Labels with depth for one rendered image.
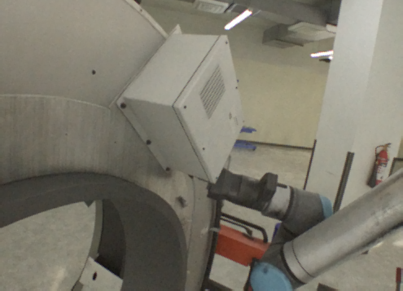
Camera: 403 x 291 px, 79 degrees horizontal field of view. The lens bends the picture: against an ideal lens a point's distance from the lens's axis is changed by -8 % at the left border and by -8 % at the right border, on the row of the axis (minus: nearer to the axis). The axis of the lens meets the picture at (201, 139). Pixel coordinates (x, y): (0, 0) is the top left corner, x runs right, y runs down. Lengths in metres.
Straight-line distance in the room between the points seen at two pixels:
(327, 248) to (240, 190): 0.22
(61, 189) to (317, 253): 0.45
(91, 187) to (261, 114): 9.81
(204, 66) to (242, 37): 9.45
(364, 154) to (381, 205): 2.85
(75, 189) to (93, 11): 0.25
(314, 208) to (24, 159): 0.58
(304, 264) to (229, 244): 0.96
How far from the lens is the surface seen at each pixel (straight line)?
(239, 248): 1.49
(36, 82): 0.38
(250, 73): 9.86
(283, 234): 0.71
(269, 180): 0.59
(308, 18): 6.16
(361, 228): 0.53
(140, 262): 0.88
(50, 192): 0.36
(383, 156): 3.41
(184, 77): 0.43
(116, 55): 0.45
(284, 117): 10.54
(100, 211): 1.13
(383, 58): 3.38
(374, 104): 3.32
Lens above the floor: 1.71
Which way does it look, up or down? 11 degrees down
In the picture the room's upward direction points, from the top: 9 degrees clockwise
